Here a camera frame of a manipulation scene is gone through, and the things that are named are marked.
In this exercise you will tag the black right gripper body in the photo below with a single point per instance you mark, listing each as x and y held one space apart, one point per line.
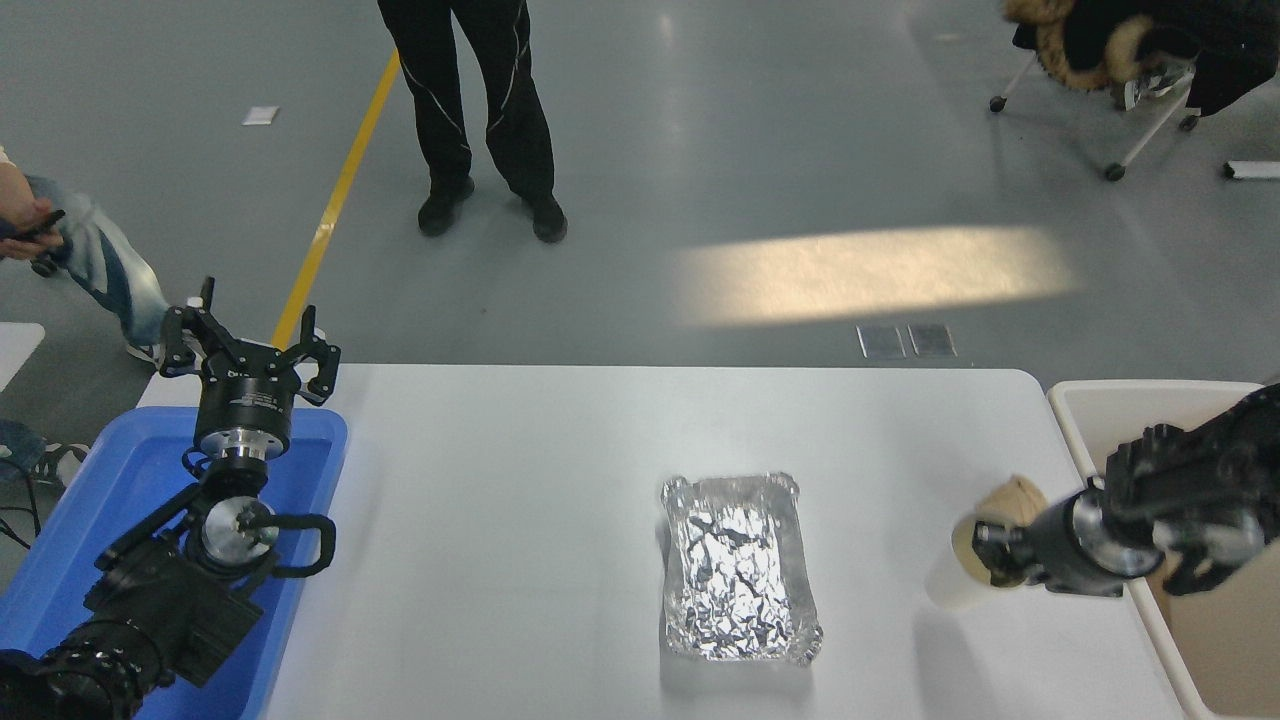
1055 545

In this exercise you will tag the person's hand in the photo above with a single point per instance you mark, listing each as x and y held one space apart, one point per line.
18 200

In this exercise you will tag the metal floor plate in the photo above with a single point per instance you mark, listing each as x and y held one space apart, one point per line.
881 341
932 340

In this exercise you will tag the silver foil tray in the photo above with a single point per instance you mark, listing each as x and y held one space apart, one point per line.
738 570

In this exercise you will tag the white flat bar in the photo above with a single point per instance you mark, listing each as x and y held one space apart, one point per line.
1255 170

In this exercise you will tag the large pale plastic bin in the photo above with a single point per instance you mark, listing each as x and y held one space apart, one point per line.
1085 420

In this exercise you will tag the black phone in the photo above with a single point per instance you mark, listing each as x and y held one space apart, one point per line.
38 224

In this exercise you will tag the white paper sheet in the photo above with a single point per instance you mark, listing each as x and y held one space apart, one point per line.
260 116

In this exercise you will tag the small white table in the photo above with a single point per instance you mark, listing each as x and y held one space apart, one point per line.
15 352

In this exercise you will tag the crumpled tan paper ball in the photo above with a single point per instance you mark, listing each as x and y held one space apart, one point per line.
1020 498

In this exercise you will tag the blue plastic tray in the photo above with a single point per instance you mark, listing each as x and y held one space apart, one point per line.
120 470

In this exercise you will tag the white paper cup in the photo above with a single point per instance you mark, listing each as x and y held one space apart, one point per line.
945 585

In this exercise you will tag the standing person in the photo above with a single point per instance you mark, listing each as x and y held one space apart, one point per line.
500 100

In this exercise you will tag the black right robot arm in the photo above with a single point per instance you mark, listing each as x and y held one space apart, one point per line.
1200 470

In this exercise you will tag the seated person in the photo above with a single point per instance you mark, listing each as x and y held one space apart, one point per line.
105 260

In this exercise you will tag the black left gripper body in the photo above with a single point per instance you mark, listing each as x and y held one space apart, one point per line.
245 396

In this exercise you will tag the black chair caster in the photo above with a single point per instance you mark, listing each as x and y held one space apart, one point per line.
44 266

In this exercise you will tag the dark coat with fur trim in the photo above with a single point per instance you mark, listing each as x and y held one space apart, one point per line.
1100 35

